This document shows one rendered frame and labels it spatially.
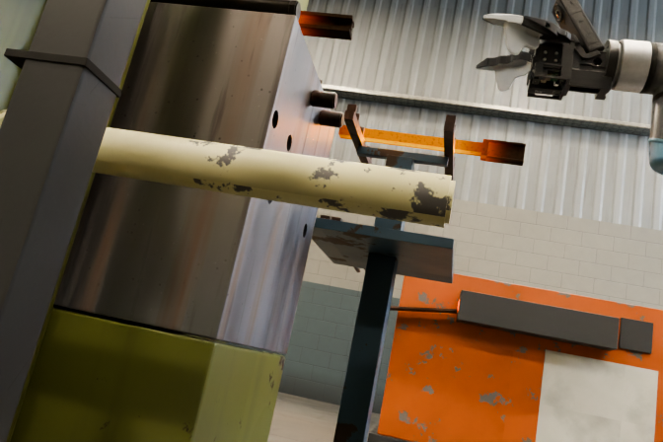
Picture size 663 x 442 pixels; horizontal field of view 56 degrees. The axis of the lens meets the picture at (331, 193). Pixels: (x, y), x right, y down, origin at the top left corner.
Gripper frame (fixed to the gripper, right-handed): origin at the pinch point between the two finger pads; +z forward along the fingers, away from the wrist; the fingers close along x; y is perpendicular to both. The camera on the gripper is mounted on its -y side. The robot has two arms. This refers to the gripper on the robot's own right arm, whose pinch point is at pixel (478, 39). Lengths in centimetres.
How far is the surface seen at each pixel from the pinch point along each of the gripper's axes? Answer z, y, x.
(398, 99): 108, -330, 736
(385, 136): 18.1, 0.6, 44.9
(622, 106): -201, -370, 761
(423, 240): 4.7, 27.5, 26.1
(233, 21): 33.5, 10.3, -16.0
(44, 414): 44, 65, -16
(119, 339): 37, 55, -16
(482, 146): -4.0, 0.4, 43.8
